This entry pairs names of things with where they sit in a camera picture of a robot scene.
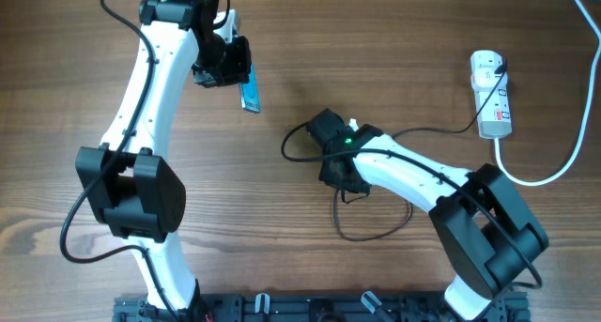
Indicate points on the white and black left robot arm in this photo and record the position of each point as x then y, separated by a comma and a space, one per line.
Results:
126, 179

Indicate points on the white charger adapter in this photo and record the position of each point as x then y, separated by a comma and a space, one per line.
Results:
486, 77

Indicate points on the white power strip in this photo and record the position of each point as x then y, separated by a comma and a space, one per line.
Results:
493, 114

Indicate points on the blue smartphone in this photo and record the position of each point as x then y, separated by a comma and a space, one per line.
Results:
249, 96

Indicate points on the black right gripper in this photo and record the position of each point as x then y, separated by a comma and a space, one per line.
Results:
326, 176

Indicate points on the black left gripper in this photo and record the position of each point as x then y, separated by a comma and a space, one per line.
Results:
236, 74

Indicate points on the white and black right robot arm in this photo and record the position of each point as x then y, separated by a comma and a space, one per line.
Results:
484, 225

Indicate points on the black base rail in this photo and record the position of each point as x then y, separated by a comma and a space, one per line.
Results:
411, 306

